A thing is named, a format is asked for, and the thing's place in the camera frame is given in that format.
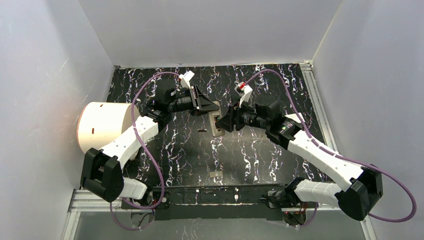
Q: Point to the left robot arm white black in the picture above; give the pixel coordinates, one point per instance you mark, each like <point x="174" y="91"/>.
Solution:
<point x="102" y="171"/>

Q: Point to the white cylindrical bin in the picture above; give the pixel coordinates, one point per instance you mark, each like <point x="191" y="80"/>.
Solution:
<point x="102" y="122"/>

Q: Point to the white remote control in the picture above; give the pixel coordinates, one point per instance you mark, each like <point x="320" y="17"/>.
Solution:
<point x="215" y="132"/>

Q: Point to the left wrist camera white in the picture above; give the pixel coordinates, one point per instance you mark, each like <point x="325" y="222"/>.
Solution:
<point x="185" y="79"/>

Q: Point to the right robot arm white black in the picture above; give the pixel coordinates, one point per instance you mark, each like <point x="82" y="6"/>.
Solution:
<point x="355" y="189"/>

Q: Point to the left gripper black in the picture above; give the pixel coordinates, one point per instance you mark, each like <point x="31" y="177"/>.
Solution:
<point x="195" y="102"/>

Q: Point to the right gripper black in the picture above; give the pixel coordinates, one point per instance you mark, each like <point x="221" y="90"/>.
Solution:
<point x="236" y="116"/>

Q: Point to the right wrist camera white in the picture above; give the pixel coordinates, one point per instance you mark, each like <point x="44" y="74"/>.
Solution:
<point x="244" y="92"/>

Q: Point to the white battery box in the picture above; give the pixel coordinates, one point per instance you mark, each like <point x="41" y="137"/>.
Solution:
<point x="297" y="118"/>

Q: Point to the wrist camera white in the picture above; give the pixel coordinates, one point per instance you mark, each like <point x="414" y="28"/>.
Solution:
<point x="185" y="79"/>
<point x="244" y="92"/>

